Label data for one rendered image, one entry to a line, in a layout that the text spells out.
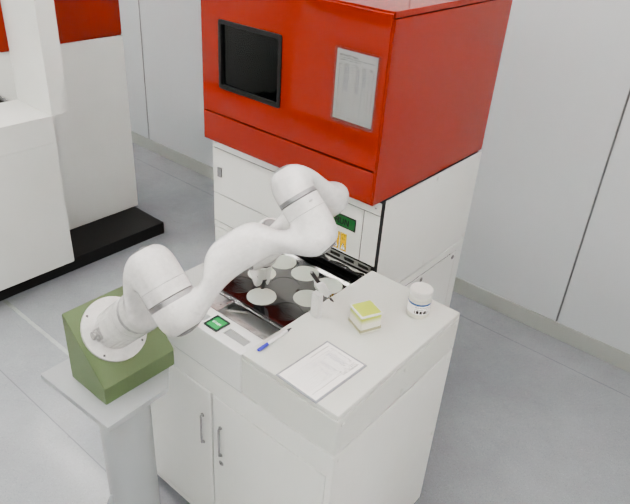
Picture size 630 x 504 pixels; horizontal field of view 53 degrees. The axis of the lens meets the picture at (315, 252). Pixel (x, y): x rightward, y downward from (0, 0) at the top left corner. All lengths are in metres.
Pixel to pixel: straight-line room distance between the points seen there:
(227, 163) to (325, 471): 1.28
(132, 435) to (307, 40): 1.32
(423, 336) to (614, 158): 1.68
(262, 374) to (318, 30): 1.03
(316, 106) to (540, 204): 1.74
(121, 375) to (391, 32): 1.21
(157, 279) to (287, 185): 0.37
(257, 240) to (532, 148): 2.18
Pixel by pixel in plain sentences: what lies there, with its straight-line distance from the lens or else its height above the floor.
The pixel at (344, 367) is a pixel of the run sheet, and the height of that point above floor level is 0.97.
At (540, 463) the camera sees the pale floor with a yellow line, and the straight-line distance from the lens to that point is 3.05.
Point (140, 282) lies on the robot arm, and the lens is 1.54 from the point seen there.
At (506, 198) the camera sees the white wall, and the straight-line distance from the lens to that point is 3.57.
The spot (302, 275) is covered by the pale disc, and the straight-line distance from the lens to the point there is 2.25.
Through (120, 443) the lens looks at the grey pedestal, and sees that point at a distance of 2.11.
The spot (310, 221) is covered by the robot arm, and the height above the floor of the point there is 1.43.
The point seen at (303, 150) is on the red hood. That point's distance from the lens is 2.16.
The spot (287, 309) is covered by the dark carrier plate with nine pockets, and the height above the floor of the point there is 0.90.
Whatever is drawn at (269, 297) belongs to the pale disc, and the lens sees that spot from 2.13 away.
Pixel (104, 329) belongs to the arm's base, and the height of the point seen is 1.04.
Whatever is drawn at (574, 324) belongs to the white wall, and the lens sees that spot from 3.71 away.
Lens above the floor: 2.13
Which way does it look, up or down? 31 degrees down
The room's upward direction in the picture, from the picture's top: 4 degrees clockwise
